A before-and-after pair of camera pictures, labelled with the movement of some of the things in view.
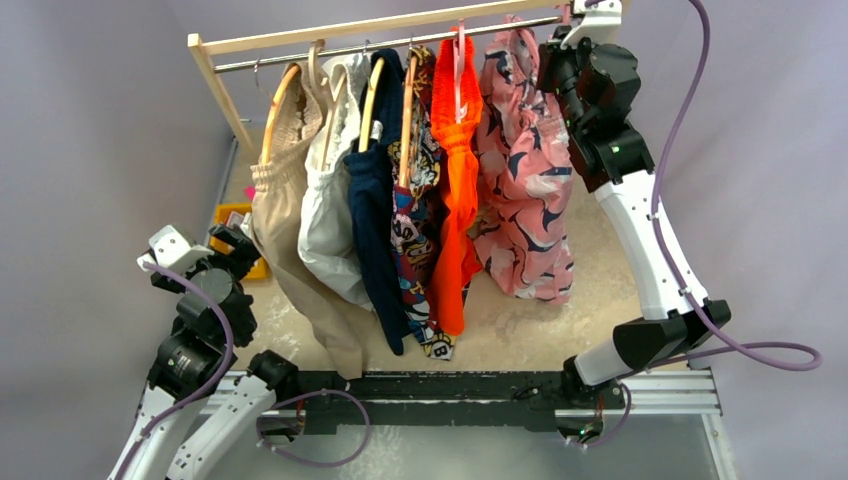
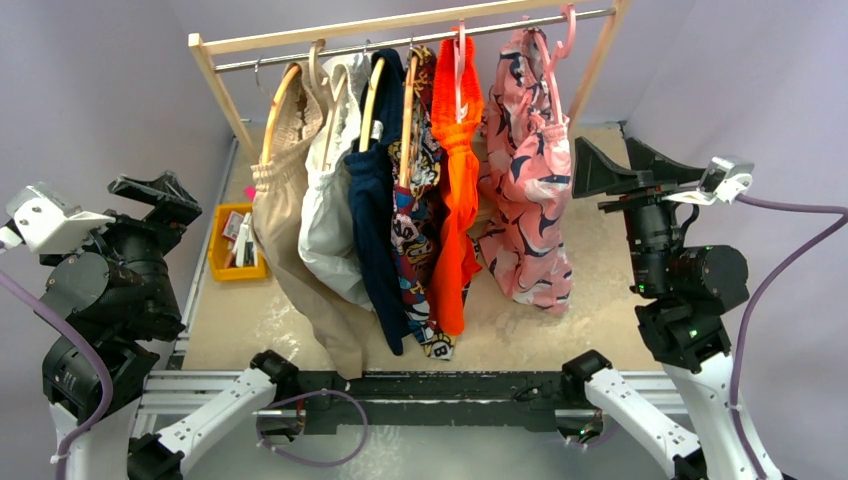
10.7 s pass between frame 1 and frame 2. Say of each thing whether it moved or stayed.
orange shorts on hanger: stayed
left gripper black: moved
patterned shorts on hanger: stayed
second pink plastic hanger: stayed
